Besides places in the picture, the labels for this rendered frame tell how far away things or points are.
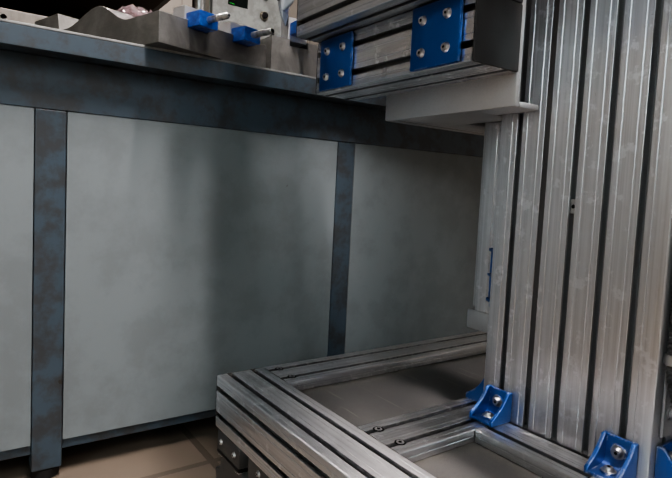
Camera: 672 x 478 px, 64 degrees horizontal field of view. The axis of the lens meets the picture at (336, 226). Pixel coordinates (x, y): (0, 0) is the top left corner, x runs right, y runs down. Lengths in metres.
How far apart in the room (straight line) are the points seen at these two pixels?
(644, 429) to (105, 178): 0.94
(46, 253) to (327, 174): 0.62
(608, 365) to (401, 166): 0.82
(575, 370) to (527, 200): 0.24
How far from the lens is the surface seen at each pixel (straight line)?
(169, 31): 1.07
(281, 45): 1.28
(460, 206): 1.59
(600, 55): 0.79
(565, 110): 0.80
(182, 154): 1.14
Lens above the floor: 0.56
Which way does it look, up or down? 4 degrees down
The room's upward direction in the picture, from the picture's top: 3 degrees clockwise
